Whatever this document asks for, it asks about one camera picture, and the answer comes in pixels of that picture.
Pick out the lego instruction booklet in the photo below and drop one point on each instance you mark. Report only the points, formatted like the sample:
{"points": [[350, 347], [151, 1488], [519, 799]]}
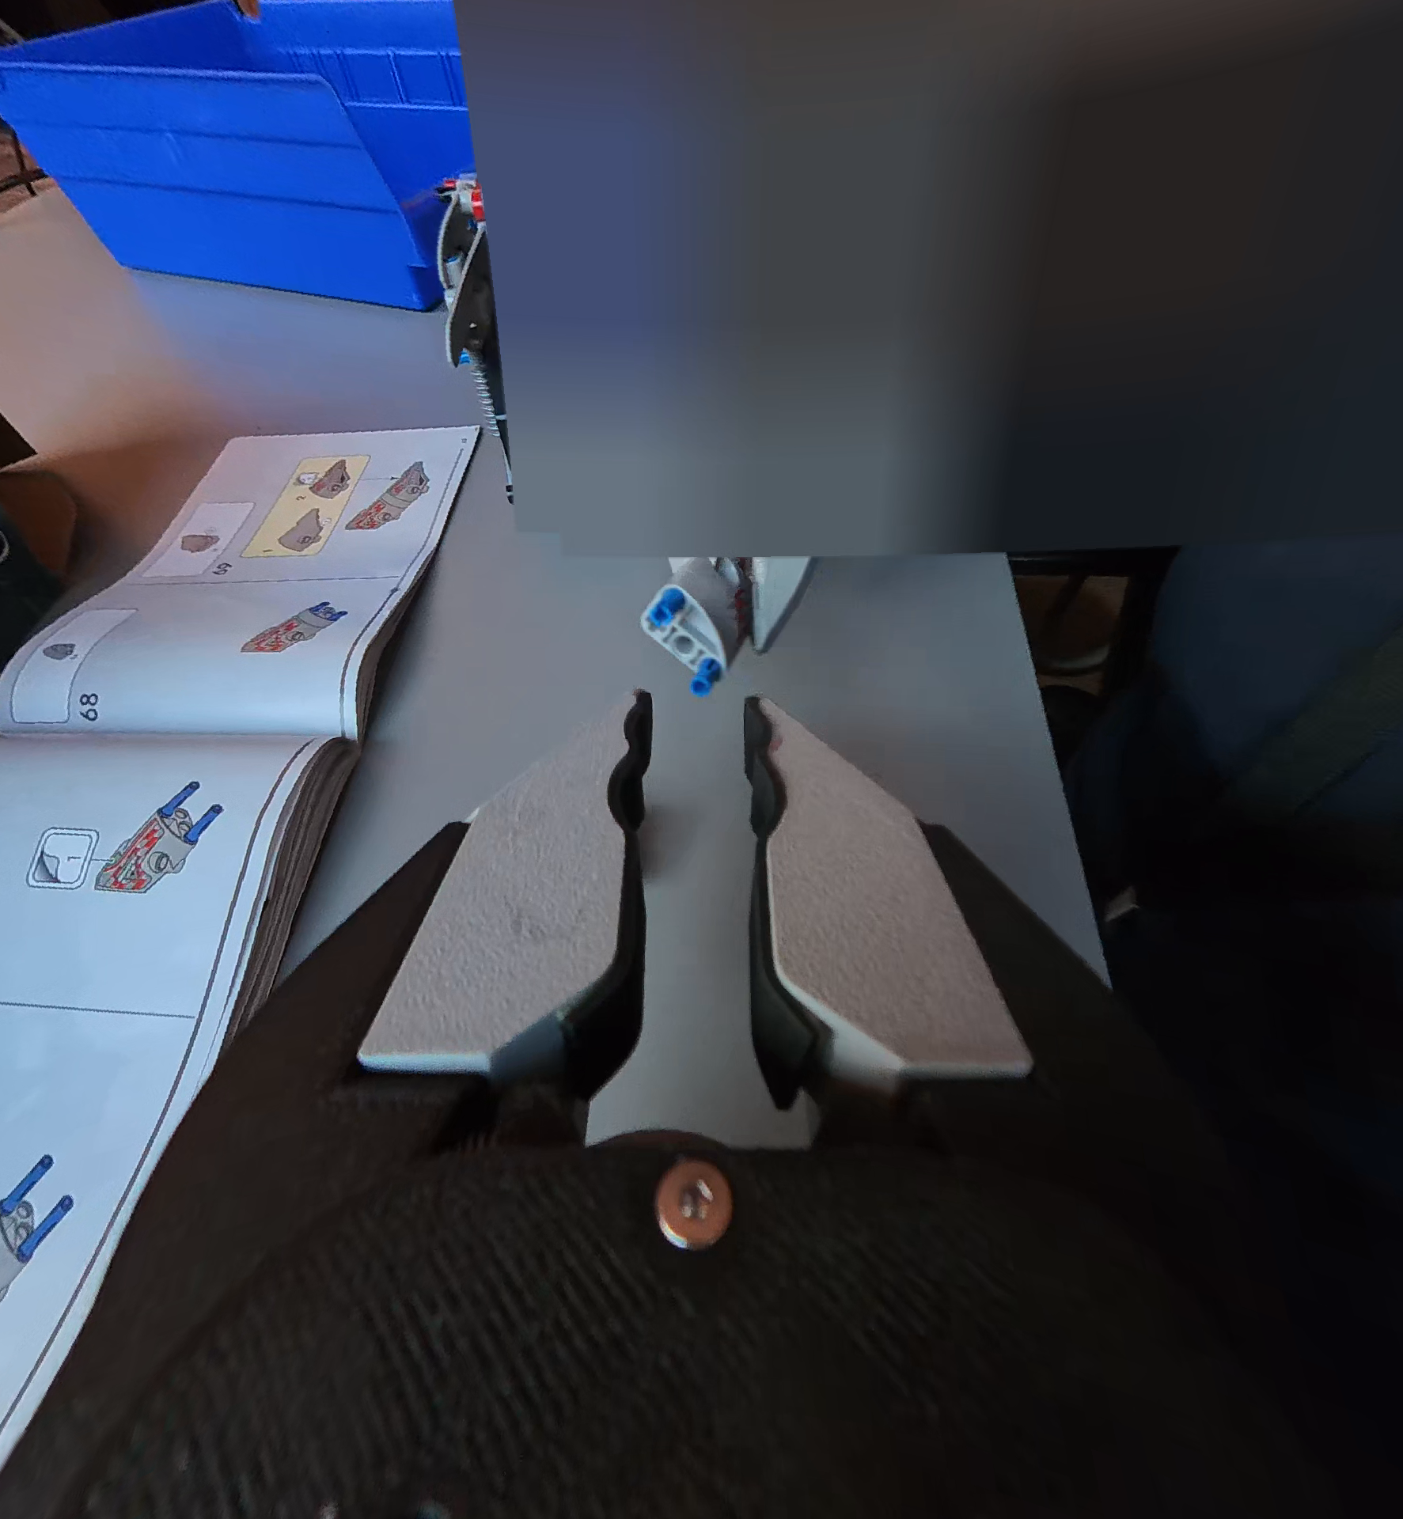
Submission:
{"points": [[120, 927]]}

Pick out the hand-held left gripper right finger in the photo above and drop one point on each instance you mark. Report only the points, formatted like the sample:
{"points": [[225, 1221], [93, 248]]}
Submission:
{"points": [[880, 927]]}

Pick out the partly built lego model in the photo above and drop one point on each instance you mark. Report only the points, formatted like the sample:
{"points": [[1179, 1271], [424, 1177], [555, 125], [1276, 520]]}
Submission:
{"points": [[464, 297]]}

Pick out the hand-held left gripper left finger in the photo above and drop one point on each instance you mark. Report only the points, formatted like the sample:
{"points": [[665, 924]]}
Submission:
{"points": [[511, 927]]}

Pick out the blue plastic bin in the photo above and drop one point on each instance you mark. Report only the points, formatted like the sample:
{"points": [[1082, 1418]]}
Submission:
{"points": [[202, 167]]}

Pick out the person in dark clothing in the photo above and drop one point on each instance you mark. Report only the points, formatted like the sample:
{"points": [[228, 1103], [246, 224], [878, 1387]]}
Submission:
{"points": [[1247, 1069]]}

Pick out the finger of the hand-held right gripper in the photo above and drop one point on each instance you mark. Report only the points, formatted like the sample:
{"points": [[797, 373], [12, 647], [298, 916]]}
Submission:
{"points": [[783, 588]]}

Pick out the grey lego beam blue pins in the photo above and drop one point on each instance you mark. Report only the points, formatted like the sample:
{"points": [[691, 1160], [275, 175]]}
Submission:
{"points": [[684, 630]]}

